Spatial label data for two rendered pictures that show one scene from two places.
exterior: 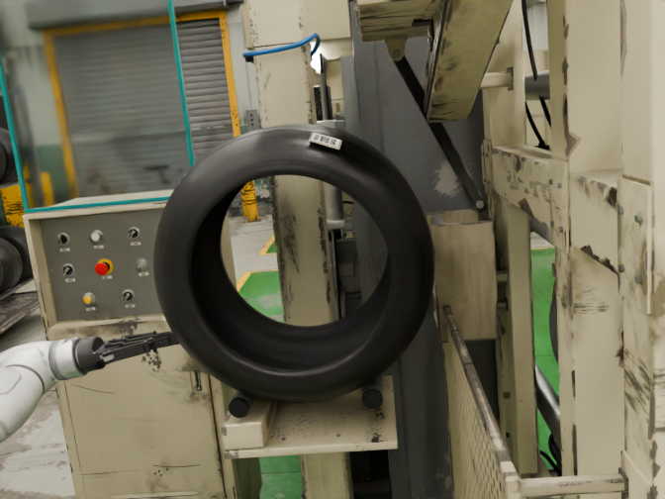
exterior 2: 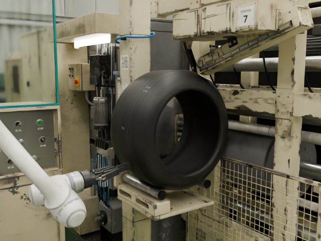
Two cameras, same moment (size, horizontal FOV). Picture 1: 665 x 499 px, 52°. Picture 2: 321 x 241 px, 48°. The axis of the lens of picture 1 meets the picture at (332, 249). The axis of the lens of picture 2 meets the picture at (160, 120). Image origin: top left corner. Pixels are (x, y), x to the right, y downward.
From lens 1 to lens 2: 1.23 m
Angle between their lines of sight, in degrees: 39
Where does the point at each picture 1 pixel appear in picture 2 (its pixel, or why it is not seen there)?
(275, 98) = (137, 58)
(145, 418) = (19, 233)
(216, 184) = (170, 92)
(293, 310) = not seen: hidden behind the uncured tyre
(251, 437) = (166, 208)
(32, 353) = (62, 180)
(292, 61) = (145, 43)
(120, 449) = not seen: outside the picture
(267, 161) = (188, 83)
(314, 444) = (186, 207)
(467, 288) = not seen: hidden behind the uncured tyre
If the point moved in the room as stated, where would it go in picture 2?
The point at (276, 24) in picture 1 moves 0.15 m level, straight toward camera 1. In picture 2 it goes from (141, 25) to (159, 22)
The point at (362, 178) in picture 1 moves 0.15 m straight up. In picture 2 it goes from (216, 93) to (217, 61)
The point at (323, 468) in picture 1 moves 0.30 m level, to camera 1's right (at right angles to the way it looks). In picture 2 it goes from (142, 232) to (180, 219)
